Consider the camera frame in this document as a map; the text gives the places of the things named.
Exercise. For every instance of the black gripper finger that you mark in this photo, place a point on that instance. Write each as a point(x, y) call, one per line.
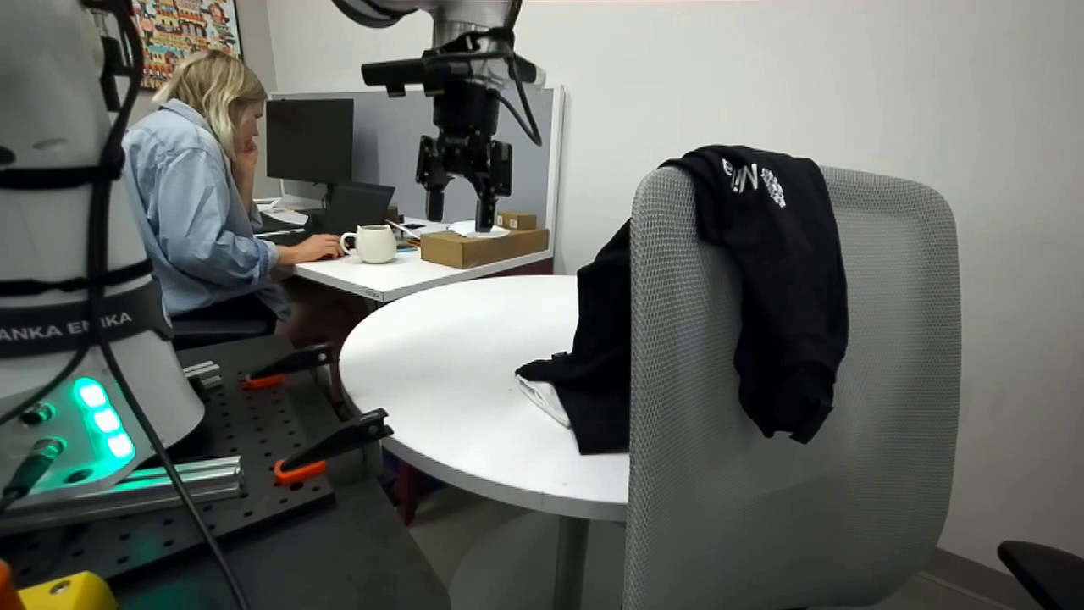
point(486, 216)
point(433, 199)

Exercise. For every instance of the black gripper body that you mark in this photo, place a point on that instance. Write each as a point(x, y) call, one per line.
point(464, 143)

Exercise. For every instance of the black t-shirt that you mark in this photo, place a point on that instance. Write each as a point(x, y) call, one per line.
point(772, 219)

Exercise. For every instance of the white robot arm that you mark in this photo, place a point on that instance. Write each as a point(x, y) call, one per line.
point(88, 369)

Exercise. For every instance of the seated person in blue shirt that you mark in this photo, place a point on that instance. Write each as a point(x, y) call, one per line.
point(192, 175)

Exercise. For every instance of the grey chair backrest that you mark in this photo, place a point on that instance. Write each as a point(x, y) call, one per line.
point(730, 519)

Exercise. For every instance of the black chair armrest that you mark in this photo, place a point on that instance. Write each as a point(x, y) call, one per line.
point(1049, 573)

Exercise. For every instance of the cardboard box on desk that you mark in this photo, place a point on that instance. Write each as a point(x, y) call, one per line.
point(459, 246)

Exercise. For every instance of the white mug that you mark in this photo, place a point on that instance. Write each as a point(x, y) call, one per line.
point(369, 246)

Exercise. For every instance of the grey partition panel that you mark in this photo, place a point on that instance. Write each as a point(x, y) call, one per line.
point(387, 141)

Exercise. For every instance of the white side desk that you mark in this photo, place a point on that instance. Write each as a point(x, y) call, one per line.
point(406, 271)

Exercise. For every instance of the black computer monitor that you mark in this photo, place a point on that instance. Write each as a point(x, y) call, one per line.
point(310, 141)

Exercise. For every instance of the left orange black clamp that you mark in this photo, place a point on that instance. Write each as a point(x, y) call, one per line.
point(315, 359)

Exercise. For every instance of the orange black clamp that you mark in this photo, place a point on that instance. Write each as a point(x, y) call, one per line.
point(315, 359)
point(311, 462)

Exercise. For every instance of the black perforated breadboard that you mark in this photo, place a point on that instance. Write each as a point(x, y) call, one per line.
point(254, 426)

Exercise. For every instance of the right orange black clamp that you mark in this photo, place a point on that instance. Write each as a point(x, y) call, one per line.
point(311, 462)

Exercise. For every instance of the yellow object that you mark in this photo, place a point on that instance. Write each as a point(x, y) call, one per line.
point(74, 592)

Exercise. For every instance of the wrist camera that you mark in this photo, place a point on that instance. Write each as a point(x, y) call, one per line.
point(430, 73)

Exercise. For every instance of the colourful wall poster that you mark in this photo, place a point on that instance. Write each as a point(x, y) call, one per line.
point(179, 29)

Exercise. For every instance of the left aluminium rail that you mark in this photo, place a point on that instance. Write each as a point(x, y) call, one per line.
point(148, 489)

